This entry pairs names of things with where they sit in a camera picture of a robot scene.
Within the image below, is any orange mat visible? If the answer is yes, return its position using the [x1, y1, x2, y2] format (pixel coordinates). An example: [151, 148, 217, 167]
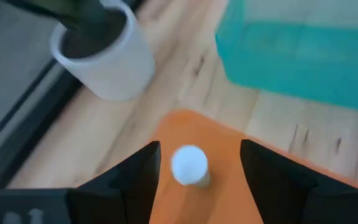
[147, 108, 358, 224]

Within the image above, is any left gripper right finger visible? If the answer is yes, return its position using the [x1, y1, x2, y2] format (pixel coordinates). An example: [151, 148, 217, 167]
[240, 139, 358, 224]

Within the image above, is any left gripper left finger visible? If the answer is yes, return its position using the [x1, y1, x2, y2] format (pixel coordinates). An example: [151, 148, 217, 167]
[0, 140, 162, 224]

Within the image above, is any translucent white pill bottle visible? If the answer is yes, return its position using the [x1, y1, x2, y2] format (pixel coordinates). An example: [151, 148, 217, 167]
[170, 144, 211, 188]

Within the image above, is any teal translucent plastic bin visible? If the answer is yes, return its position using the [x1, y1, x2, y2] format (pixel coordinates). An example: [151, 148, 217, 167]
[215, 0, 358, 114]

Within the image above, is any black aluminium table frame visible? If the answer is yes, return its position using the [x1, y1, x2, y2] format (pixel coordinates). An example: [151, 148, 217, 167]
[0, 57, 83, 190]

